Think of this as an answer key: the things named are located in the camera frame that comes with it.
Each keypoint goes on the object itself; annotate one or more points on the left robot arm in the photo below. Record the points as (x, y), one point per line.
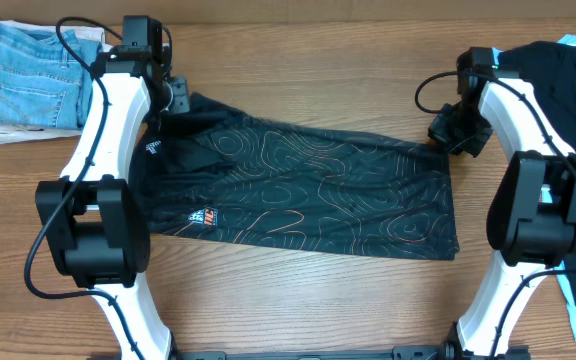
(94, 241)

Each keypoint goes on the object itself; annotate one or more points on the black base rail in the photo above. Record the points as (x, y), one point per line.
(408, 352)

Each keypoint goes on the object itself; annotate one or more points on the black cycling jersey orange lines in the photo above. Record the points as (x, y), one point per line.
(217, 173)

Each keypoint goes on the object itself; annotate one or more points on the folded white cloth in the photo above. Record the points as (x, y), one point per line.
(13, 133)

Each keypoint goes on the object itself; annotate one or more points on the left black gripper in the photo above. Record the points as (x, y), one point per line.
(182, 103)

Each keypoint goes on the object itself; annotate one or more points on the folded blue jeans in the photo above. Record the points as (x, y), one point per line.
(42, 81)

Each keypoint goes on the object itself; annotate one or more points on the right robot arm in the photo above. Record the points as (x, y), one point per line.
(526, 97)

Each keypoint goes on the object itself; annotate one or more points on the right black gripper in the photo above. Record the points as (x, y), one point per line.
(440, 133)

